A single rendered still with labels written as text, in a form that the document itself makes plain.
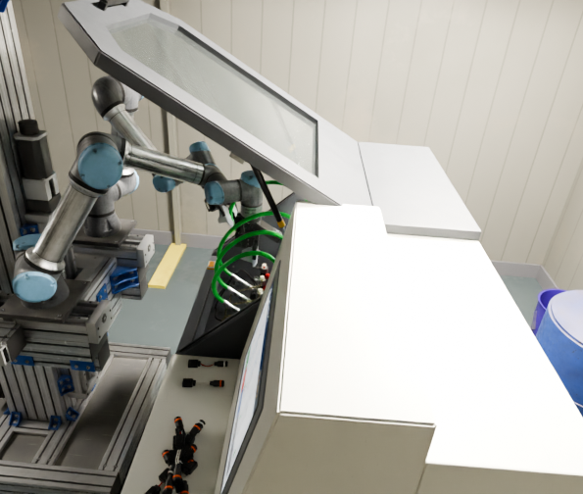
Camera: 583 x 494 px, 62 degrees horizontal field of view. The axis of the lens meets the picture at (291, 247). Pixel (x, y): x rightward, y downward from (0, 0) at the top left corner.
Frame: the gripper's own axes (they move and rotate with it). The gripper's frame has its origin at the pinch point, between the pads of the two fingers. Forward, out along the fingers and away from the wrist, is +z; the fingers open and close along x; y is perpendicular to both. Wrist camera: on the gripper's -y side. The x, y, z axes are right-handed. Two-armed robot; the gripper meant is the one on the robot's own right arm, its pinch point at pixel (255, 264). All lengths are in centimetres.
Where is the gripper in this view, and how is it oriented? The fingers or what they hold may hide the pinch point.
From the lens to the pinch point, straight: 179.4
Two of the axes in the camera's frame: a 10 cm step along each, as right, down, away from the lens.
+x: -0.5, 5.0, -8.6
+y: -10.0, -0.8, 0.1
